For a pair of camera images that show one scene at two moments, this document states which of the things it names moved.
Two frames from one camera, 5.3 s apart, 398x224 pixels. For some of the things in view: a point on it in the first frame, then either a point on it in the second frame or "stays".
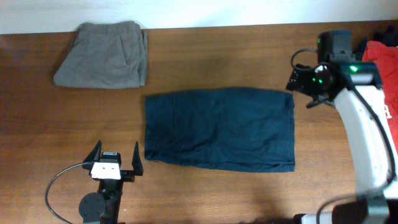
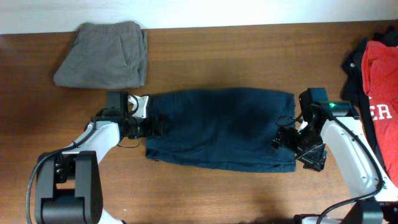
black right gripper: x=304 y=73 to x=314 y=160
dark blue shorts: x=222 y=128 stays
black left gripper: x=129 y=176 to x=152 y=130
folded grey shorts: x=107 y=55 stays
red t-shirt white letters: x=385 y=56 stays
